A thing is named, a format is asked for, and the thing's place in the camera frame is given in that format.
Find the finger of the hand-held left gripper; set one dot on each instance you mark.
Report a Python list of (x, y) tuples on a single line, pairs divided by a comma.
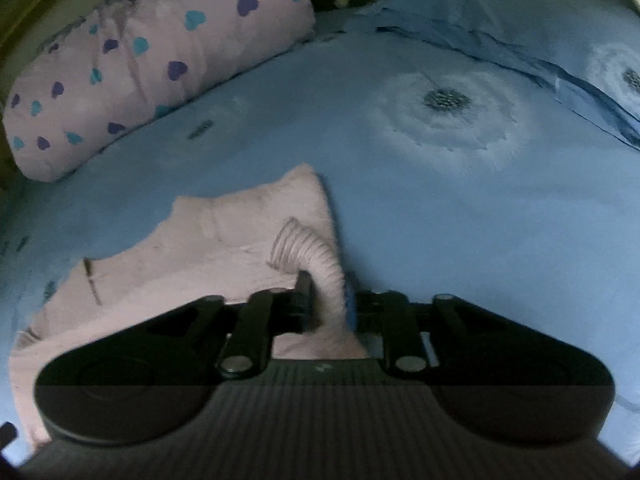
[(7, 437)]

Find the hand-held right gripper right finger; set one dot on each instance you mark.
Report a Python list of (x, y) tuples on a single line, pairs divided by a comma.
[(367, 310)]

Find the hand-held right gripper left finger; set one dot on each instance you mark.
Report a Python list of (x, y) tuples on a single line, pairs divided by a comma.
[(300, 307)]

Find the pink knit cardigan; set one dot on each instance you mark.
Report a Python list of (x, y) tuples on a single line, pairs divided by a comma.
[(200, 260)]

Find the blue dandelion-print bed sheet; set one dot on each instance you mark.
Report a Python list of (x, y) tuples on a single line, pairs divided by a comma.
[(450, 220)]

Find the pink heart-patterned pillow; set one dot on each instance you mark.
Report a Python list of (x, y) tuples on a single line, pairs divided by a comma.
[(150, 70)]

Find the blue flower-patterned pillow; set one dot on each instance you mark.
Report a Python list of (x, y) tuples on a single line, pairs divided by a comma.
[(500, 15)]

